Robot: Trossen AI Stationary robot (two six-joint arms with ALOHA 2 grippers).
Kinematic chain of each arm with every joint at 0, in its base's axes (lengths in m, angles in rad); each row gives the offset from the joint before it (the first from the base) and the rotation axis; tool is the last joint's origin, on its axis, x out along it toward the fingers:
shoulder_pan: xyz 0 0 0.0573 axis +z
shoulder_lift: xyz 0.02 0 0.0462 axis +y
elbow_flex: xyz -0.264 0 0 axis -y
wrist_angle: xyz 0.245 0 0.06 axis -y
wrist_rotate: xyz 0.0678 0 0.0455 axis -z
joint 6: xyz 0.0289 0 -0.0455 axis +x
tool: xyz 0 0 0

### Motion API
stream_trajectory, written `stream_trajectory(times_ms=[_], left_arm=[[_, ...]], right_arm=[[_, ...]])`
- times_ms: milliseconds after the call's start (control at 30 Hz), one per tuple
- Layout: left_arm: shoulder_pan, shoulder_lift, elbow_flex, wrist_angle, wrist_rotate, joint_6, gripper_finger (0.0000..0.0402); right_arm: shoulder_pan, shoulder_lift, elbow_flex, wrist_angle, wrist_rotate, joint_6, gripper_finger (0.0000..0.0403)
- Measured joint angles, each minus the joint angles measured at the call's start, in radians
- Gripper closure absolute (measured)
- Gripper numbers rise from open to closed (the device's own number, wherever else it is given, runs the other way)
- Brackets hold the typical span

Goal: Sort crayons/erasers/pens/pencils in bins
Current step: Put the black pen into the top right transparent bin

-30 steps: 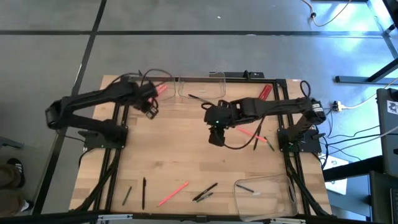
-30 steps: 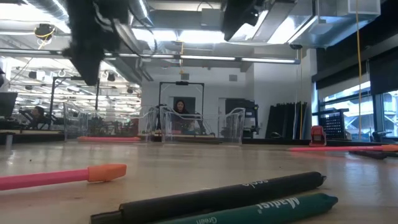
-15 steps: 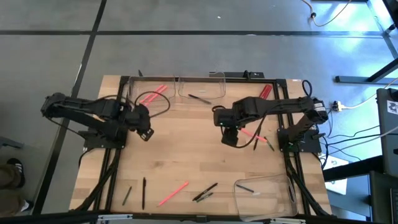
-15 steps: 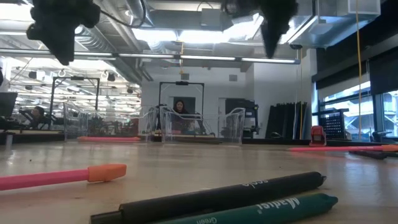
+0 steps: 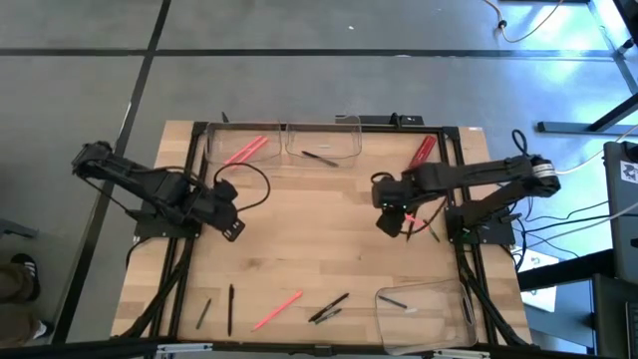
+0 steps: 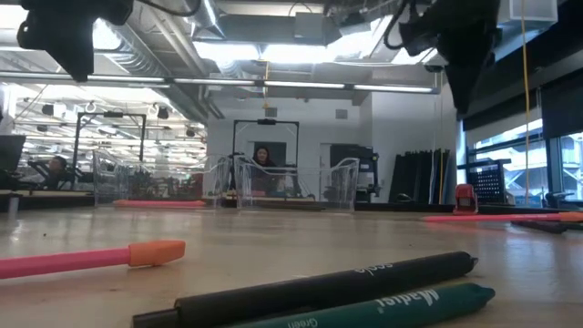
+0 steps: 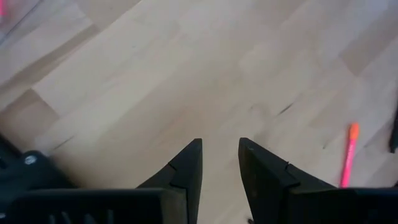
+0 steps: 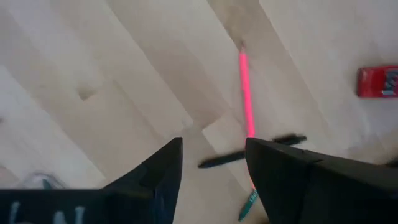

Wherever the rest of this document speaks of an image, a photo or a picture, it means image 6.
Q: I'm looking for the long ceiling light strip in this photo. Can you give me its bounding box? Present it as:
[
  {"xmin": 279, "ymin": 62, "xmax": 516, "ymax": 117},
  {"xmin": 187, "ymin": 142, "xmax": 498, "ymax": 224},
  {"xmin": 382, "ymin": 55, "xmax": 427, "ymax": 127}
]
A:
[{"xmin": 0, "ymin": 71, "xmax": 441, "ymax": 96}]

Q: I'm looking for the black cabinet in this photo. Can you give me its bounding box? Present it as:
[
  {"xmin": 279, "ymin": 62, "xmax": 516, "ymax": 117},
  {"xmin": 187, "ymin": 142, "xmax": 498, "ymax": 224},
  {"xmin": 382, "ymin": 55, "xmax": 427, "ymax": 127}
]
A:
[{"xmin": 330, "ymin": 144, "xmax": 380, "ymax": 204}]

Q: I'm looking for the black aluminium table frame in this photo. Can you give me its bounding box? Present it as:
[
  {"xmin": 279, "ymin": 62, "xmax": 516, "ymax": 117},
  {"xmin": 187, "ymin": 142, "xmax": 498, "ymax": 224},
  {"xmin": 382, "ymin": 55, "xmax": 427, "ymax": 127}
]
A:
[{"xmin": 0, "ymin": 190, "xmax": 583, "ymax": 215}]

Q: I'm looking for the dark pen on table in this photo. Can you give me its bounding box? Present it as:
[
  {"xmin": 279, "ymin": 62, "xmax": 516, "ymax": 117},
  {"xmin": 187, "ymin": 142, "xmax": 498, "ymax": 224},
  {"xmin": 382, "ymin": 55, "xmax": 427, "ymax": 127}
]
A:
[{"xmin": 227, "ymin": 282, "xmax": 496, "ymax": 328}]

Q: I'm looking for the pink pencil with orange eraser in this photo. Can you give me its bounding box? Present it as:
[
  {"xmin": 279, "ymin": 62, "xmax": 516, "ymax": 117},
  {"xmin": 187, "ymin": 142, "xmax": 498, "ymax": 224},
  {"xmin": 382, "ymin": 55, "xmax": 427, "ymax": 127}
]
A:
[
  {"xmin": 0, "ymin": 240, "xmax": 187, "ymax": 281},
  {"xmin": 423, "ymin": 211, "xmax": 583, "ymax": 224},
  {"xmin": 112, "ymin": 199, "xmax": 209, "ymax": 210}
]

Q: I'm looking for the computer monitor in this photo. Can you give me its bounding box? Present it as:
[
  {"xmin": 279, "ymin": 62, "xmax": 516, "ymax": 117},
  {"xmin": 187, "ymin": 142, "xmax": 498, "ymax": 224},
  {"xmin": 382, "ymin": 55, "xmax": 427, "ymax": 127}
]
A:
[{"xmin": 0, "ymin": 134, "xmax": 27, "ymax": 173}]

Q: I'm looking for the person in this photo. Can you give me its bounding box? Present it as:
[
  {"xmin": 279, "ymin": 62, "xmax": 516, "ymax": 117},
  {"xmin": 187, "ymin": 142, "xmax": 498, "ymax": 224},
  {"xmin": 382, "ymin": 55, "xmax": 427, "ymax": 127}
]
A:
[
  {"xmin": 25, "ymin": 155, "xmax": 74, "ymax": 190},
  {"xmin": 249, "ymin": 145, "xmax": 281, "ymax": 192}
]

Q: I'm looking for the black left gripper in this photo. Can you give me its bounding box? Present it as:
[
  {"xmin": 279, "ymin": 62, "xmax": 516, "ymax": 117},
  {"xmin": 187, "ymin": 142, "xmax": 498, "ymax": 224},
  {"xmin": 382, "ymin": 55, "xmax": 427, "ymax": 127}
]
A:
[{"xmin": 16, "ymin": 0, "xmax": 136, "ymax": 84}]

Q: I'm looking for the black pegboard cart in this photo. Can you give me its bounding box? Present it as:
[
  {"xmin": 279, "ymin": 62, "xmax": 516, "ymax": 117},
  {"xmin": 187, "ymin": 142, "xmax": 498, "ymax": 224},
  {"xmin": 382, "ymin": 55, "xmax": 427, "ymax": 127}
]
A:
[{"xmin": 456, "ymin": 158, "xmax": 512, "ymax": 206}]

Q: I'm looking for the stack of black panels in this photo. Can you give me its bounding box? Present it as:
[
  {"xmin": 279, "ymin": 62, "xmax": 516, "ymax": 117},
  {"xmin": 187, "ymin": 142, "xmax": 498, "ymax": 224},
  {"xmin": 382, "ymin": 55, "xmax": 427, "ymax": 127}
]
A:
[{"xmin": 389, "ymin": 148, "xmax": 452, "ymax": 205}]

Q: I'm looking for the black rig frame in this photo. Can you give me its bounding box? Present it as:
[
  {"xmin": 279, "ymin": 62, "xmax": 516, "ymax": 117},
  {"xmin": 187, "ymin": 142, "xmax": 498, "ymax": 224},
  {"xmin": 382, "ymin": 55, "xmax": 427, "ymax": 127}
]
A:
[
  {"xmin": 72, "ymin": 111, "xmax": 148, "ymax": 183},
  {"xmin": 231, "ymin": 118, "xmax": 301, "ymax": 192}
]

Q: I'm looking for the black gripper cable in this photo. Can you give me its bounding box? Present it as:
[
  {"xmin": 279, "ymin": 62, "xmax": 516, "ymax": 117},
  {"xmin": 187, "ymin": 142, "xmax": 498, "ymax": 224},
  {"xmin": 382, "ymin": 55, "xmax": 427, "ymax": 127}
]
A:
[
  {"xmin": 384, "ymin": 0, "xmax": 414, "ymax": 50},
  {"xmin": 135, "ymin": 0, "xmax": 202, "ymax": 18}
]

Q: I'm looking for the black pen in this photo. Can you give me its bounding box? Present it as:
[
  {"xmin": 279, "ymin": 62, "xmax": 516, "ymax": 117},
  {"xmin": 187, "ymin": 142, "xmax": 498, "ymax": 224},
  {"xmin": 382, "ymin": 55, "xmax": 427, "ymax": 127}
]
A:
[
  {"xmin": 131, "ymin": 251, "xmax": 479, "ymax": 328},
  {"xmin": 510, "ymin": 220, "xmax": 569, "ymax": 235}
]

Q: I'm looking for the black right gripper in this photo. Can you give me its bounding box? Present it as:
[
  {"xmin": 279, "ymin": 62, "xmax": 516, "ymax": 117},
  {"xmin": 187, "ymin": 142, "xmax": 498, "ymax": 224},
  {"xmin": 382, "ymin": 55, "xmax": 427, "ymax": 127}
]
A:
[{"xmin": 407, "ymin": 0, "xmax": 503, "ymax": 116}]

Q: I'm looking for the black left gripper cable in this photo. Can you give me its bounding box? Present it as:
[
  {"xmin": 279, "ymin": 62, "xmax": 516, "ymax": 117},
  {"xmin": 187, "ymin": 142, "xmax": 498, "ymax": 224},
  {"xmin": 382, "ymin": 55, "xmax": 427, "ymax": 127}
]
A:
[{"xmin": 135, "ymin": 0, "xmax": 202, "ymax": 18}]

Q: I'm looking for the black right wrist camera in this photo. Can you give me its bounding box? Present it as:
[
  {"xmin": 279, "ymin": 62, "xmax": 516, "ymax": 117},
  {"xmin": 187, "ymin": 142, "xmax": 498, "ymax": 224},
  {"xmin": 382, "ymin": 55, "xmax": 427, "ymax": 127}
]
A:
[{"xmin": 399, "ymin": 18, "xmax": 439, "ymax": 56}]

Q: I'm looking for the clear plastic bin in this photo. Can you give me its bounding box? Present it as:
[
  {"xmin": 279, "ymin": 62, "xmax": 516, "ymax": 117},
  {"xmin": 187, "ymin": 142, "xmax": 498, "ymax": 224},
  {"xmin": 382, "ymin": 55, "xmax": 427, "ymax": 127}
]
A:
[
  {"xmin": 233, "ymin": 154, "xmax": 361, "ymax": 212},
  {"xmin": 92, "ymin": 151, "xmax": 232, "ymax": 210}
]

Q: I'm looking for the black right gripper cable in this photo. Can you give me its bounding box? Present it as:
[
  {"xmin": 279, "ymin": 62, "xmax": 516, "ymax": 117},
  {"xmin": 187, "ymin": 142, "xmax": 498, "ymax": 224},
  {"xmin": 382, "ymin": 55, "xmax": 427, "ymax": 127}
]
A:
[{"xmin": 384, "ymin": 0, "xmax": 414, "ymax": 50}]

